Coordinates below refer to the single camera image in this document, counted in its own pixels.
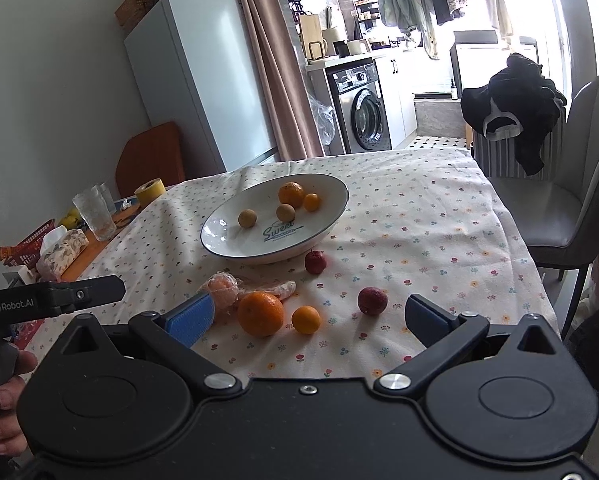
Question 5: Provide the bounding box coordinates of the small yellow round fruit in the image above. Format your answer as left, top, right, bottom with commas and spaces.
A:
238, 209, 257, 229

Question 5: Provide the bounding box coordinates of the small tan round fruit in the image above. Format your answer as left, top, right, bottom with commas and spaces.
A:
276, 204, 296, 223

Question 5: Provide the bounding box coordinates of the medium orange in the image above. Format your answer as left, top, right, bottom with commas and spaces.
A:
278, 181, 306, 209

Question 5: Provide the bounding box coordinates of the small orange kumquat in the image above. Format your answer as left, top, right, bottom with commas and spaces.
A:
303, 193, 322, 212

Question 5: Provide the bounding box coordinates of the white kitchen cabinet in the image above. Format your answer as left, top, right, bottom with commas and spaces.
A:
373, 47, 463, 150

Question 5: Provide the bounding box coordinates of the person's left hand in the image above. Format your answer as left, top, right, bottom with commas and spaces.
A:
0, 351, 38, 457

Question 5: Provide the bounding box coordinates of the red snack package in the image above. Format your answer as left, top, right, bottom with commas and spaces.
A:
0, 219, 56, 270

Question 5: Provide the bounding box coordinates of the floral tissue pack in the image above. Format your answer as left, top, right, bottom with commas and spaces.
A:
36, 226, 89, 282

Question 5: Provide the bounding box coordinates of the clear drinking glass front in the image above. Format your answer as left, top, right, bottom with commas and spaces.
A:
73, 185, 116, 242

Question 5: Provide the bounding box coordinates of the clear drinking glass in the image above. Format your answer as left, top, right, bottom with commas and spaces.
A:
73, 185, 116, 242
96, 182, 116, 216

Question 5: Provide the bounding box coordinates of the plastic-wrapped orange fruit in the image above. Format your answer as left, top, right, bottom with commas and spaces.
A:
198, 272, 296, 315

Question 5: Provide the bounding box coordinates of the clear drinking glass back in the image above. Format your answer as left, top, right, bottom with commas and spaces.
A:
96, 182, 116, 216

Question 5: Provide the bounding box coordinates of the large orange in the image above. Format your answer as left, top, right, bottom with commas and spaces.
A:
238, 292, 284, 338

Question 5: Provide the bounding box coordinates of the red plum near edge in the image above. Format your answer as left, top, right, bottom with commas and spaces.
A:
357, 287, 388, 316

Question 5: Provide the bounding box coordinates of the white ceramic bowl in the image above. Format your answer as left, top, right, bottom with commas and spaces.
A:
200, 174, 349, 264

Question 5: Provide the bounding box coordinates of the grey dining chair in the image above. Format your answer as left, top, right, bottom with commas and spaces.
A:
489, 76, 599, 336

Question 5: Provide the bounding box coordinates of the yellow tape roll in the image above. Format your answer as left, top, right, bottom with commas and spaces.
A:
135, 178, 166, 208

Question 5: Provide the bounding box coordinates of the small orange mandarin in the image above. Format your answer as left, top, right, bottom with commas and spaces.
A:
291, 306, 321, 335

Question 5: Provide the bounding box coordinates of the orange wooden chair back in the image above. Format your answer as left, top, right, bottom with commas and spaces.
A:
115, 122, 186, 197

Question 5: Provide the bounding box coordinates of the dark red plum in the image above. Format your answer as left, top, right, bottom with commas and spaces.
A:
304, 250, 328, 275

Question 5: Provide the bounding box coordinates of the black clothes pile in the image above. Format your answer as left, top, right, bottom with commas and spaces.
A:
461, 53, 567, 177

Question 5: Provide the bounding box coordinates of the white refrigerator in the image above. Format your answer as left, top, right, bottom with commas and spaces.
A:
124, 0, 279, 179

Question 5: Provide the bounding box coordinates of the wicker basket on fridge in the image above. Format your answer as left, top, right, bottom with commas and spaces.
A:
114, 0, 154, 36

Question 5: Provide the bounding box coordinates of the pink curtain left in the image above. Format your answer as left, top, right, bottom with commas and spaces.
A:
240, 0, 323, 160

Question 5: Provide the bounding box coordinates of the clear plastic bag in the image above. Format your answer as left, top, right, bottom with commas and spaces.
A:
308, 96, 336, 146

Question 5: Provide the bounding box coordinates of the grey washing machine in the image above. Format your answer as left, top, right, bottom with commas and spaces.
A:
325, 58, 392, 154

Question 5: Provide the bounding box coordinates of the wooden cutting board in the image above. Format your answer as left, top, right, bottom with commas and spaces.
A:
299, 14, 328, 61

